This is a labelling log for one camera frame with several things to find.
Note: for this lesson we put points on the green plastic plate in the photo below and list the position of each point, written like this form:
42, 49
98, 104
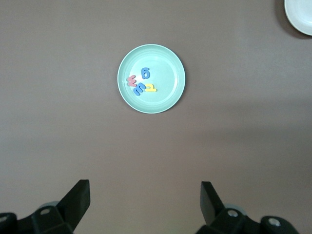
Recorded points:
165, 73

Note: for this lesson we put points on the red foam lowercase letter m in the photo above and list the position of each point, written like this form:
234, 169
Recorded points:
131, 81

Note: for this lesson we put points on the beige plastic plate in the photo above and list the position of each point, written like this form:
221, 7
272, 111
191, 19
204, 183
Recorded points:
302, 14

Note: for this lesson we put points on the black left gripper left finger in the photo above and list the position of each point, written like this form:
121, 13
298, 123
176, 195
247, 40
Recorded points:
70, 212

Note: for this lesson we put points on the blue foam lowercase letter g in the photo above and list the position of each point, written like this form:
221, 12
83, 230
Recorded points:
142, 73

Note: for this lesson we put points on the yellow foam lowercase letter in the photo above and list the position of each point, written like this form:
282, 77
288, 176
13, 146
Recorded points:
151, 90

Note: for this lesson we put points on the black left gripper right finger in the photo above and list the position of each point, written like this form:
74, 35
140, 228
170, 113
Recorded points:
213, 213

